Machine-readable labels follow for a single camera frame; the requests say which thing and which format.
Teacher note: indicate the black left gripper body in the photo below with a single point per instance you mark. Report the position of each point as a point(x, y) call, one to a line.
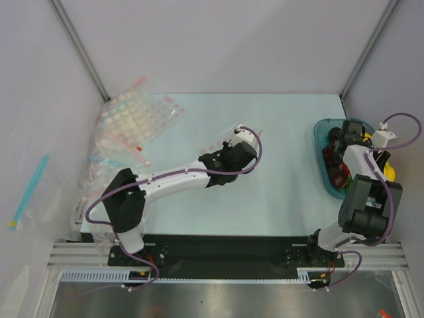
point(226, 148)

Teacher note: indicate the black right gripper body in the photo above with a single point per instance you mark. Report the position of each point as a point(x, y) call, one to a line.
point(350, 129)

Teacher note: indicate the yellow banana bunch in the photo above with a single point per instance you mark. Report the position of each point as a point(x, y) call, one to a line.
point(389, 171)

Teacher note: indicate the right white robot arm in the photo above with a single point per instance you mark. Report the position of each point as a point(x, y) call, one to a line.
point(354, 167)

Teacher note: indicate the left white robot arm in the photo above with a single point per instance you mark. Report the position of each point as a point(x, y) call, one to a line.
point(126, 196)

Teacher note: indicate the pile of zip bags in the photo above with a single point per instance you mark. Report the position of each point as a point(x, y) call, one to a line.
point(126, 124)

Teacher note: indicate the dark plum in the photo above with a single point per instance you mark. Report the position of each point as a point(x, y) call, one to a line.
point(334, 134)

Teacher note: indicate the teal plastic fruit bin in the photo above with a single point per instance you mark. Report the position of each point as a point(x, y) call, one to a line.
point(320, 139)

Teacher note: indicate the purple grape bunch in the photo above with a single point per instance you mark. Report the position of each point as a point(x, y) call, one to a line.
point(333, 155)

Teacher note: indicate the red apple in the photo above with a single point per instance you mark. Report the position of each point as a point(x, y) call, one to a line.
point(338, 178)

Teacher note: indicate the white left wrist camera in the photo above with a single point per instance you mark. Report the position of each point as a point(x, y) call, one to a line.
point(242, 135)

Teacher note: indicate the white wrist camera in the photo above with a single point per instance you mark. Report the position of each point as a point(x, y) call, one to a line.
point(382, 137)
point(242, 135)

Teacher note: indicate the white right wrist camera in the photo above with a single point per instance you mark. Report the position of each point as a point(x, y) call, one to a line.
point(382, 137)

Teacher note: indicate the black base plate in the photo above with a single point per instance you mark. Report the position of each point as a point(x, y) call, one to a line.
point(233, 256)

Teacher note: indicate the white slotted cable duct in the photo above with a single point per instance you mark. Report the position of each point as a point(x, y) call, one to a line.
point(292, 276)

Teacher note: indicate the blue zipper bag on wall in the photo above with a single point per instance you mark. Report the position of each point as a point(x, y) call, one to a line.
point(49, 203)

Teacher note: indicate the aluminium frame rail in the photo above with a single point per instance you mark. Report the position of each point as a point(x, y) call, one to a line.
point(85, 255)

